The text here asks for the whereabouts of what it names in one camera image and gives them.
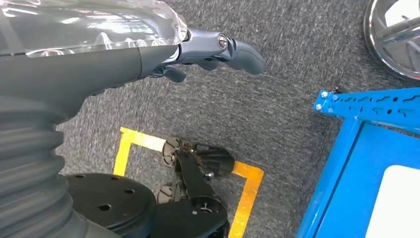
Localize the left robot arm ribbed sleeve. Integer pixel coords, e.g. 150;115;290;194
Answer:
0;94;122;238

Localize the chrome stanchion post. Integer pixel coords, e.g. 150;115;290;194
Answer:
363;0;420;81

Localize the yellow floor tape square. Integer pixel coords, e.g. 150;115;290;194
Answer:
113;127;265;238

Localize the white plastic crate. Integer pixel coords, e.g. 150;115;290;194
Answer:
365;165;420;238

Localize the blue metal shelf rack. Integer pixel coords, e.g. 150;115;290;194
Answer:
295;86;420;238

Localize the black robot caster leg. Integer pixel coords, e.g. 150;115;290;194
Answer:
151;137;236;238

